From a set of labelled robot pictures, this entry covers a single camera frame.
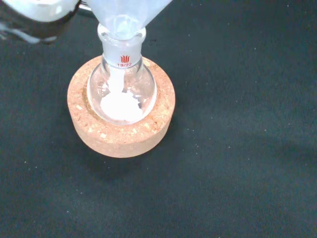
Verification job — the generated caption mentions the glass round-bottom flask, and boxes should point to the glass round-bottom flask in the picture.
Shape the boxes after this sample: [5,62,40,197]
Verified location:
[86,24,158,125]

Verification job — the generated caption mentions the black bench cloth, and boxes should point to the black bench cloth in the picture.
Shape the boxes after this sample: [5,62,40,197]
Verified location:
[0,0,317,238]

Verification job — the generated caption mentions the cork ring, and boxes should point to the cork ring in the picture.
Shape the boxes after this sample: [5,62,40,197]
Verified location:
[67,55,177,159]

